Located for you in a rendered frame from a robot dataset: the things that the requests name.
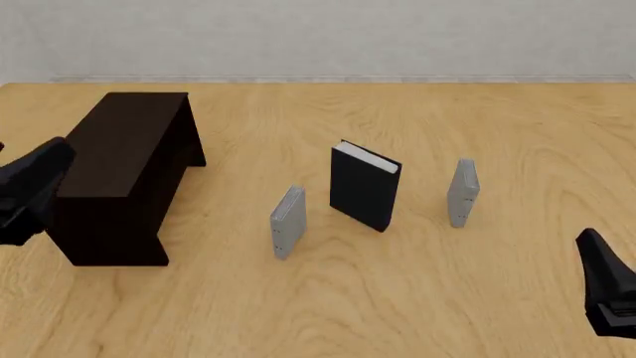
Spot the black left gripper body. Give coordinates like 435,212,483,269
0,199,56,248

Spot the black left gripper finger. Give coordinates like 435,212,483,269
0,136,77,211

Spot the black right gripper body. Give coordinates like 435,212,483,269
583,292,636,340

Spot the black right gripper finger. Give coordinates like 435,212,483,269
574,227,636,304

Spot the dark brown wooden cabinet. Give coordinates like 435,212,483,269
46,91,208,268

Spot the grey book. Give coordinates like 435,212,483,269
446,157,481,229
269,184,308,262

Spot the black book with white pages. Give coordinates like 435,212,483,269
329,138,403,234

